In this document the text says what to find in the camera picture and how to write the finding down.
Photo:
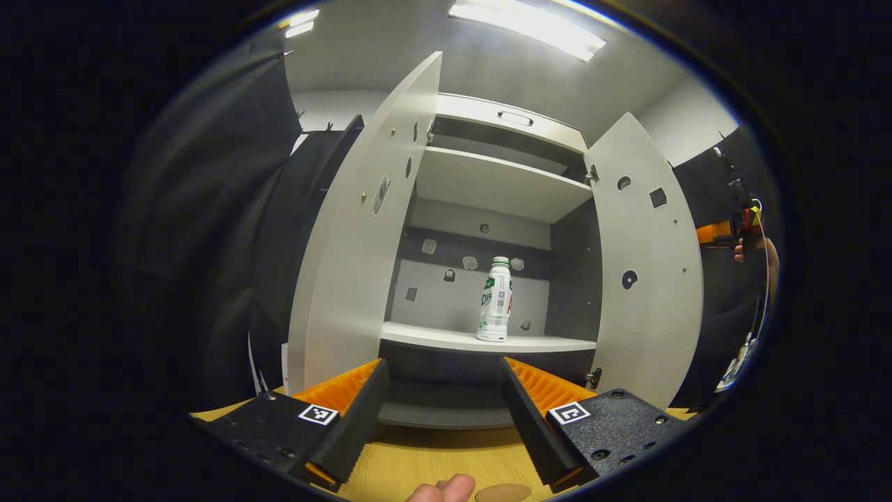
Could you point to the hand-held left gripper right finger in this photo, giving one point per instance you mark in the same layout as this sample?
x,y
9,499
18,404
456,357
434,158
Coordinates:
x,y
533,425

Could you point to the white drink bottle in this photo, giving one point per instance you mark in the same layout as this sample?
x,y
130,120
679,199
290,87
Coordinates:
x,y
495,307

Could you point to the white and blue item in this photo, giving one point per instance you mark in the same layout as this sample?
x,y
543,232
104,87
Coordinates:
x,y
737,366

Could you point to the large ceiling light panel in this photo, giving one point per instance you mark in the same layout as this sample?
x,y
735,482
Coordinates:
x,y
526,24

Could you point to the white cabinet door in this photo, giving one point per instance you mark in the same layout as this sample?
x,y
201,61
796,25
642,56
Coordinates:
x,y
648,328
362,279

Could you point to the small ceiling light panel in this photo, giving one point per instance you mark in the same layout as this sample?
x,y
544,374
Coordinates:
x,y
300,24

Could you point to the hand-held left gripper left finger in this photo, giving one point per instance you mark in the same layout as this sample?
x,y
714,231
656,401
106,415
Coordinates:
x,y
352,425

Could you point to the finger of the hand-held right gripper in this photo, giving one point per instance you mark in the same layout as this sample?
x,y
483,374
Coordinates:
x,y
714,232

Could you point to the white open cabinet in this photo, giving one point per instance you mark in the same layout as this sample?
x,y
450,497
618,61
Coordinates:
x,y
460,300

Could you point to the round brown coaster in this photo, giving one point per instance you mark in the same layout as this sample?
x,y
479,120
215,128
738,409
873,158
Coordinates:
x,y
503,493

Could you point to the black backdrop cloth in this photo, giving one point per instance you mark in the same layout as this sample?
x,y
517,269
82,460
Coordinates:
x,y
209,244

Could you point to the white cabinet shelf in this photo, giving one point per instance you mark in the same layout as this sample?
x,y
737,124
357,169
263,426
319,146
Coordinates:
x,y
446,339
495,185

